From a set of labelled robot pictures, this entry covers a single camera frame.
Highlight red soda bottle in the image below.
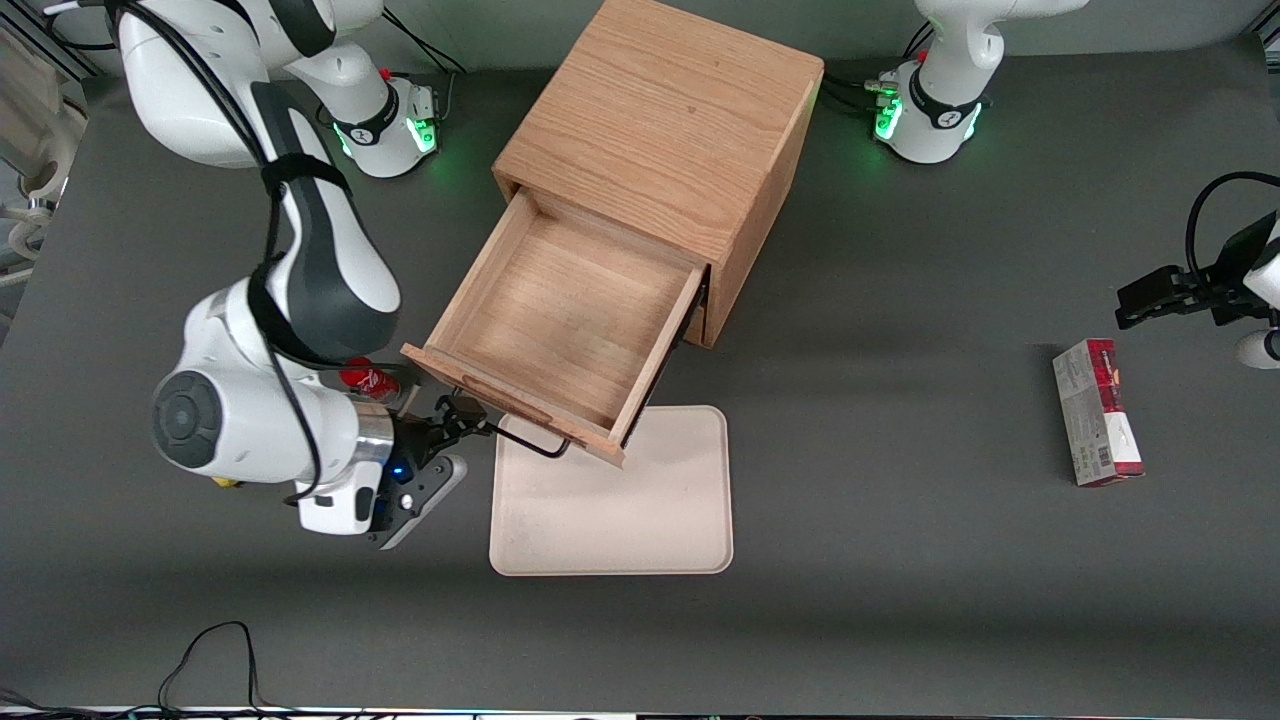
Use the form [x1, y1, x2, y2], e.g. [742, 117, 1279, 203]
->
[338, 356, 403, 403]

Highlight beige rectangular tray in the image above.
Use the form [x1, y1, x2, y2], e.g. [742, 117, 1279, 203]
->
[489, 405, 734, 577]

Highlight oak wooden drawer cabinet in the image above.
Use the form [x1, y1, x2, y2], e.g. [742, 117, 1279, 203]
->
[493, 0, 825, 349]

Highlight black right arm base cables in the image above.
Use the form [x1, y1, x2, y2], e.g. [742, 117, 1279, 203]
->
[380, 12, 473, 126]

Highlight black left arm base cables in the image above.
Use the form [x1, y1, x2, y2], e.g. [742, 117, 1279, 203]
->
[820, 20, 936, 119]

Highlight black left gripper cable loop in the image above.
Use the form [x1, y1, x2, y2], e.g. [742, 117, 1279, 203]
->
[1185, 170, 1280, 291]

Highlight red plaid carton box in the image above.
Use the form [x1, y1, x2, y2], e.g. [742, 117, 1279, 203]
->
[1052, 338, 1146, 488]

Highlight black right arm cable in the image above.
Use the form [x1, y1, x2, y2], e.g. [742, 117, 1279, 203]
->
[45, 0, 326, 504]

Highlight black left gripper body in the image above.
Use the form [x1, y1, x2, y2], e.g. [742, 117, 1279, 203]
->
[1185, 210, 1280, 329]

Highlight beige background equipment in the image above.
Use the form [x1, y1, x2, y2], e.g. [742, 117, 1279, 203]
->
[0, 25, 89, 291]

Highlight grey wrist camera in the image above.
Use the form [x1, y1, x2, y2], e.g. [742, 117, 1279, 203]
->
[372, 455, 469, 551]
[1235, 328, 1280, 371]

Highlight thin black table cable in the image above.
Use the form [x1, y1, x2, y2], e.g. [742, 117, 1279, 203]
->
[0, 620, 301, 717]

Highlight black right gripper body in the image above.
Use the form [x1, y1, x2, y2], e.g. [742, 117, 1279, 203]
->
[390, 410, 453, 483]

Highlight black arm base cables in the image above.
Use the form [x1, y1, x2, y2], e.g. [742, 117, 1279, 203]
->
[820, 20, 936, 119]
[380, 12, 473, 126]

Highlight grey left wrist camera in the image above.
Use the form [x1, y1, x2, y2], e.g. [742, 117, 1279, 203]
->
[1235, 328, 1280, 371]

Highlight black metal drawer handle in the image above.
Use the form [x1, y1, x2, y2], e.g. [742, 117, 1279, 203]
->
[488, 412, 573, 461]

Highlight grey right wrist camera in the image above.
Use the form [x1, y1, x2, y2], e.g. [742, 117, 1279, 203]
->
[372, 455, 469, 551]

